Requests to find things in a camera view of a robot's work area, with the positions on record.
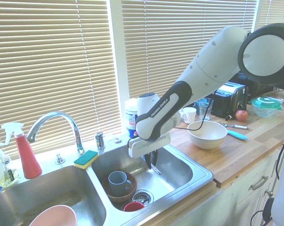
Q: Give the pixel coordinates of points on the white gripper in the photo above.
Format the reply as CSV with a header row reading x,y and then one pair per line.
x,y
151,146

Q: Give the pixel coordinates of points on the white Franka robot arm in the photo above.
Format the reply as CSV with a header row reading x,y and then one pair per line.
x,y
203,70

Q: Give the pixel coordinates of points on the stainless steel double sink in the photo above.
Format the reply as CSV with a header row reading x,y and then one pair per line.
x,y
174,174

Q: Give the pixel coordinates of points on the small chrome sink cap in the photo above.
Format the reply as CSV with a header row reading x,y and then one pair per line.
x,y
118,141

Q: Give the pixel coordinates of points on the teal plastic knife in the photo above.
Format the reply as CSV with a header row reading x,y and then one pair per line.
x,y
238,135

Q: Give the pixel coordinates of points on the metal drain strainer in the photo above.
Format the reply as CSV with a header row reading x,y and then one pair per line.
x,y
144,196

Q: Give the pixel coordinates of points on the grey mug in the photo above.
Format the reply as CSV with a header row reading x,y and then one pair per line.
x,y
117,184

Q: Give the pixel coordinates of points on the disinfecting wipes canister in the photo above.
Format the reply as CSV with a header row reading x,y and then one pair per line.
x,y
130,117

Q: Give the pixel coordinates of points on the brown bowl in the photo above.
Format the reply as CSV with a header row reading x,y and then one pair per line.
x,y
120,196

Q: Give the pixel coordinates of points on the red cup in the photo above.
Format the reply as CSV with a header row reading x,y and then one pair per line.
x,y
133,206

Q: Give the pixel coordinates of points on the white mug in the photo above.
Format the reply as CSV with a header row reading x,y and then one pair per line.
x,y
189,115

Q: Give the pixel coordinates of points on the cream bowl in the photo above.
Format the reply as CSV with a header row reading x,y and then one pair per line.
x,y
207,139

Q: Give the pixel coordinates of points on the green yellow sponge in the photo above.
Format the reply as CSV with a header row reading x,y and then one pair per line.
x,y
85,160

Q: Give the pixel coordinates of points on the teal cup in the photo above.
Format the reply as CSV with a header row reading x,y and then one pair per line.
x,y
198,106

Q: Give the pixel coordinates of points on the clear drinking glass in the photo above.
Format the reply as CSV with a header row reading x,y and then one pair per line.
x,y
206,111

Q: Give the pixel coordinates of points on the metal peeler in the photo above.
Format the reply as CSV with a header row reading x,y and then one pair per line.
x,y
236,126

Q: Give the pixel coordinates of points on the chrome faucet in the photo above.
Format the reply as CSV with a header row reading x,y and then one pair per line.
x,y
71,122

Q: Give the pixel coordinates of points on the chrome faucet knob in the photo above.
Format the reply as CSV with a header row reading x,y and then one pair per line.
x,y
59,159

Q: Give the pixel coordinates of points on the red apple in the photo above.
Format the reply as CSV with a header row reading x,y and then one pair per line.
x,y
241,115

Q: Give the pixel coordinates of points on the black silver toaster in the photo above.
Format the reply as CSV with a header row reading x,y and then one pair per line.
x,y
231,99

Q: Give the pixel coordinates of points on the pink bowl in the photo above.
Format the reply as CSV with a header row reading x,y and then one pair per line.
x,y
54,216

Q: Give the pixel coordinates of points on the clear container green lid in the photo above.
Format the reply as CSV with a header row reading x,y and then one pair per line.
x,y
265,107

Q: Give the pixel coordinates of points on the black kitchen appliance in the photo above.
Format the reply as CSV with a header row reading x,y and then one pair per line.
x,y
257,89

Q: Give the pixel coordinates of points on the red spray bottle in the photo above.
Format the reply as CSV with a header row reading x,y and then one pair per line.
x,y
27,157

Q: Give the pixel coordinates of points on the wide beige window blind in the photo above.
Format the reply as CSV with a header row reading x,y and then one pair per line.
x,y
50,70

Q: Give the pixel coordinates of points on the jar with yellow liquid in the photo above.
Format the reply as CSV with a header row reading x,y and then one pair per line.
x,y
8,175

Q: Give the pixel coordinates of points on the narrow beige window blind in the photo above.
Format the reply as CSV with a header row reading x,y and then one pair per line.
x,y
273,11

